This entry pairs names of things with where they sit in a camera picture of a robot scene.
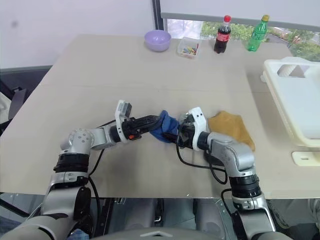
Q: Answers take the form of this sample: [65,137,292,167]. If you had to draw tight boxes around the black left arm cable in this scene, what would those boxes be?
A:
[86,119,118,227]

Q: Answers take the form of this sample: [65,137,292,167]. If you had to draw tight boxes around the green bottle yellow cap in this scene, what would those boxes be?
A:
[247,14,271,52]

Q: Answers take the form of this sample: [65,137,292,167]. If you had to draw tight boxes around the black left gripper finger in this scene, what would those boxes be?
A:
[139,122,160,136]
[136,114,161,126]

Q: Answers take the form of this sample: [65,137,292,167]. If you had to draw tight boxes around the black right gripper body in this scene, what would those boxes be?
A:
[176,113,197,150]

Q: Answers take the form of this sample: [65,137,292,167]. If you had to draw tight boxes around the colourful small clips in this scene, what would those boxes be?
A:
[181,44,200,56]

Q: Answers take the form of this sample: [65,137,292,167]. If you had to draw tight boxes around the white flat plastic lid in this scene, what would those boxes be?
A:
[290,150,320,166]

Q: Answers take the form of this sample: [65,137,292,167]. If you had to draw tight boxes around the blue denim cloth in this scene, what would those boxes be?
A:
[71,227,90,240]

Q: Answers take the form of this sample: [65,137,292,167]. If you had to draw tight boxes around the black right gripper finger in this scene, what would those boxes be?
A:
[162,133,179,145]

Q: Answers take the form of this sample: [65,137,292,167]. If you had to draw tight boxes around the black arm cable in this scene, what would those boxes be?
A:
[175,144,234,216]
[86,119,118,227]

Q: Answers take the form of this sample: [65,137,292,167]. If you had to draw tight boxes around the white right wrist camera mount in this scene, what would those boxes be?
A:
[188,106,209,151]

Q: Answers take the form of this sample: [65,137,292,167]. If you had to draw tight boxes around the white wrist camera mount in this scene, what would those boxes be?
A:
[114,99,133,143]
[188,106,209,151]

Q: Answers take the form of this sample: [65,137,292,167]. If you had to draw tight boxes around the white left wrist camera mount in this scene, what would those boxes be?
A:
[114,99,133,143]

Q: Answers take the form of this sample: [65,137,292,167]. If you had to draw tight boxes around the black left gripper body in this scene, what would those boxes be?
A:
[119,116,144,142]

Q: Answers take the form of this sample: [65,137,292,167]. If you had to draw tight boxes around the dark window frame post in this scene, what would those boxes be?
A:
[151,0,163,31]

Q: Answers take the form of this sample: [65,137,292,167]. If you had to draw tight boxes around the mustard yellow fuzzy sock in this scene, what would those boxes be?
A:
[207,110,257,153]

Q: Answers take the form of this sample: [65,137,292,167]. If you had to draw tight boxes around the clear plastic box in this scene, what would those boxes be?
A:
[176,36,203,61]

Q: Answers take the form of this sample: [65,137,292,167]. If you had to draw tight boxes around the white plastic bin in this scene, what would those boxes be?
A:
[260,56,320,149]

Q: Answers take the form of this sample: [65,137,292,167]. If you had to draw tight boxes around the black chair frame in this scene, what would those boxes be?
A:
[0,74,28,131]

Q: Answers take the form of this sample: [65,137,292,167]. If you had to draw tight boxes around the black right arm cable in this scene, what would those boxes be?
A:
[175,144,234,216]

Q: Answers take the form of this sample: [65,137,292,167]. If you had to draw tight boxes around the grey robot torso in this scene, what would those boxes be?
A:
[0,214,253,240]

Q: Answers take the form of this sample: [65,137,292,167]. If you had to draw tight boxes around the purple plastic bowl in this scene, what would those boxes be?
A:
[144,29,172,53]

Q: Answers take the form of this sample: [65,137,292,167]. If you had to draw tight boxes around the grey roller blind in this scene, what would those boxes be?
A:
[160,0,320,28]

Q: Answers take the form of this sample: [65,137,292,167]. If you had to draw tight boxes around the cola bottle red cap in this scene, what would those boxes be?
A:
[213,15,232,55]

